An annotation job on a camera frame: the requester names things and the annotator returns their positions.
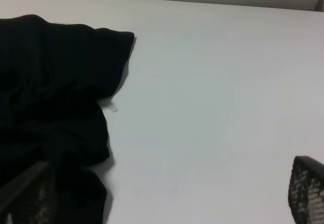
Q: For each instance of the clear tape piece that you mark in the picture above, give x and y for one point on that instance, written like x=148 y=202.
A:
x=107 y=103

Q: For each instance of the black short sleeve shirt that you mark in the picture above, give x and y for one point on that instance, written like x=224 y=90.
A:
x=52 y=78

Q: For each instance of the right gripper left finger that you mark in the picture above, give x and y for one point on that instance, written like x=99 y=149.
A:
x=31 y=197

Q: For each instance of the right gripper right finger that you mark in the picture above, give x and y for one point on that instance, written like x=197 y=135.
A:
x=305 y=194

